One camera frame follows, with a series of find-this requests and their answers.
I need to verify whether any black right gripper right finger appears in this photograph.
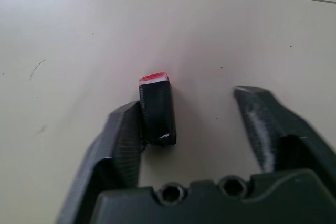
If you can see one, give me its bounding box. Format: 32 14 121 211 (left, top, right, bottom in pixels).
233 85 336 195

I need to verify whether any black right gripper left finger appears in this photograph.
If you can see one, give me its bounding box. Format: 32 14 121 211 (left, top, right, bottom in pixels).
56 71 177 224

